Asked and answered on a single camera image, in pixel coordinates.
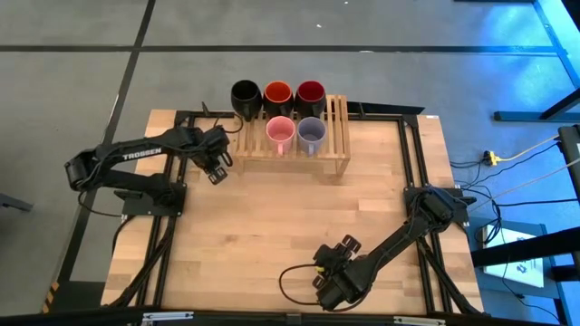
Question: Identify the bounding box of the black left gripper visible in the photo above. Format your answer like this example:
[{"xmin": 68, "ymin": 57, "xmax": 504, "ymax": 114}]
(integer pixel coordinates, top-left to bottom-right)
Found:
[{"xmin": 192, "ymin": 125, "xmax": 234, "ymax": 187}]

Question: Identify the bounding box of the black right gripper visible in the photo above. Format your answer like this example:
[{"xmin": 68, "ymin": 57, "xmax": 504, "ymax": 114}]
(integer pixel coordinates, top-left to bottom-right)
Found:
[{"xmin": 313, "ymin": 234, "xmax": 373, "ymax": 312}]

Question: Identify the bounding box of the all-black coffee mug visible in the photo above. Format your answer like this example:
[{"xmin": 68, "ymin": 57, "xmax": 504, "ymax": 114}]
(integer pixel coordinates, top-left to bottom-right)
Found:
[{"xmin": 230, "ymin": 80, "xmax": 264, "ymax": 122}]

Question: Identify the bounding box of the pink coffee mug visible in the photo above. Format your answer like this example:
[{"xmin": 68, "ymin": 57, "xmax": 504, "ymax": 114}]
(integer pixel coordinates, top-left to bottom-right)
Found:
[{"xmin": 265, "ymin": 115, "xmax": 296, "ymax": 158}]

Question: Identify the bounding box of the black mug with orange interior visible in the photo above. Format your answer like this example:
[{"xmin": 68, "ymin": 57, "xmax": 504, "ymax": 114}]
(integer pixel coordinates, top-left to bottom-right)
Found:
[{"xmin": 262, "ymin": 80, "xmax": 295, "ymax": 120}]

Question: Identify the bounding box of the pale bluish coffee mug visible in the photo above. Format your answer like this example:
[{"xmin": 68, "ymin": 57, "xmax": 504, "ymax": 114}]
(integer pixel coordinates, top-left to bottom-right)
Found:
[{"xmin": 296, "ymin": 116, "xmax": 327, "ymax": 158}]

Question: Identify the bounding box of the black mug with red interior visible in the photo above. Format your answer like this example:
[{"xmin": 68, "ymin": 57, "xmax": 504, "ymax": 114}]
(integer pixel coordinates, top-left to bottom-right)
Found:
[{"xmin": 295, "ymin": 80, "xmax": 328, "ymax": 120}]

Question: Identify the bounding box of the slatted wooden mug rack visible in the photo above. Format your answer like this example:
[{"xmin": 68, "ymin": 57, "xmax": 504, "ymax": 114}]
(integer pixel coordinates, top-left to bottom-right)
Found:
[{"xmin": 232, "ymin": 93, "xmax": 352, "ymax": 177}]

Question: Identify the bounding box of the white printed paper sheet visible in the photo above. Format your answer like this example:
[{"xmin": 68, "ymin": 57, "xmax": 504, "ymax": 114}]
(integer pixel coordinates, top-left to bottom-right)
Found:
[{"xmin": 482, "ymin": 224, "xmax": 547, "ymax": 290}]

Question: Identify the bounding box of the black diagonal beam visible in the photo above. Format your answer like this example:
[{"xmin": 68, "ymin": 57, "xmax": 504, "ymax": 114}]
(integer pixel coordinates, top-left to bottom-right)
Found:
[{"xmin": 470, "ymin": 225, "xmax": 580, "ymax": 268}]

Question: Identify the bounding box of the grey furniture leg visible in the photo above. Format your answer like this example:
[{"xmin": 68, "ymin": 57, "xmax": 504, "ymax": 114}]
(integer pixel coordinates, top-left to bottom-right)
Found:
[{"xmin": 0, "ymin": 193, "xmax": 34, "ymax": 213}]

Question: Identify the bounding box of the yellow black hazard tape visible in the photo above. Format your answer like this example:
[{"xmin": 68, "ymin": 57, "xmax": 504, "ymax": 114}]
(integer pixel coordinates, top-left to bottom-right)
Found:
[{"xmin": 42, "ymin": 281, "xmax": 60, "ymax": 314}]

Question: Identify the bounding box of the black upright stand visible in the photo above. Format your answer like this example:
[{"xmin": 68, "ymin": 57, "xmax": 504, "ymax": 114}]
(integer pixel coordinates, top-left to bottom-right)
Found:
[{"xmin": 557, "ymin": 124, "xmax": 580, "ymax": 227}]

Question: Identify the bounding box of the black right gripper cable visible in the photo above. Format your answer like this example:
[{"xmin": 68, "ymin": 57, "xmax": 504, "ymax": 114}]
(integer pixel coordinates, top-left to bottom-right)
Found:
[{"xmin": 278, "ymin": 264, "xmax": 328, "ymax": 307}]

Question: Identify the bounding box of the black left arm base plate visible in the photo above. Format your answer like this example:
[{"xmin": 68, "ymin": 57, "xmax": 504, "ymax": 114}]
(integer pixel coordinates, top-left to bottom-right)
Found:
[{"xmin": 121, "ymin": 180, "xmax": 188, "ymax": 217}]

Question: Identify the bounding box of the silver metal bracket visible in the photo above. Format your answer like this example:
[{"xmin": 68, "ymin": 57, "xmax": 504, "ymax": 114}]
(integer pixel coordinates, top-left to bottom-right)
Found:
[
  {"xmin": 140, "ymin": 311, "xmax": 195, "ymax": 324},
  {"xmin": 392, "ymin": 315, "xmax": 448, "ymax": 326}
]

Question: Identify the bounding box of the black aluminium rig frame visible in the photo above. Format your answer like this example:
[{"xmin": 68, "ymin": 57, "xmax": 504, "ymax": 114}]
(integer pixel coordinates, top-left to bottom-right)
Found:
[{"xmin": 101, "ymin": 101, "xmax": 488, "ymax": 326}]

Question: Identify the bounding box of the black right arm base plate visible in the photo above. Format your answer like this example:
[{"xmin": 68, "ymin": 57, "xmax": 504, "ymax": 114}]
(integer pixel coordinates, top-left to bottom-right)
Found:
[{"xmin": 402, "ymin": 185, "xmax": 478, "ymax": 224}]

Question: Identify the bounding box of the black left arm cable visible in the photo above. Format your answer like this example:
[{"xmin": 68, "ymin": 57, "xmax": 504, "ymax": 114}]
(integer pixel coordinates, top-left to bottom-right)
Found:
[{"xmin": 77, "ymin": 189, "xmax": 124, "ymax": 219}]

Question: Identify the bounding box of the beige floor cable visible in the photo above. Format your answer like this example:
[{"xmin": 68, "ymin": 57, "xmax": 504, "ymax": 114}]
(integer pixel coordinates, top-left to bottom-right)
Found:
[{"xmin": 466, "ymin": 158, "xmax": 580, "ymax": 213}]

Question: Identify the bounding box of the black floor cable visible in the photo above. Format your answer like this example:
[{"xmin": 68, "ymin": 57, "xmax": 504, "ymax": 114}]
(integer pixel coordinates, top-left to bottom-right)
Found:
[{"xmin": 448, "ymin": 142, "xmax": 563, "ymax": 185}]

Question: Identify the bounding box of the yellow extension cable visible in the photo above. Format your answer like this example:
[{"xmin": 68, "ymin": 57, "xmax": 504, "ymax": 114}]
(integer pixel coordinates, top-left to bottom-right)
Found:
[{"xmin": 498, "ymin": 133, "xmax": 563, "ymax": 163}]

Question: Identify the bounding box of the dark floor frame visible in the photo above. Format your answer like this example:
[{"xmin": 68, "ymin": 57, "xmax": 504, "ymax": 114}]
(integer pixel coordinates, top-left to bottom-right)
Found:
[{"xmin": 492, "ymin": 0, "xmax": 580, "ymax": 123}]

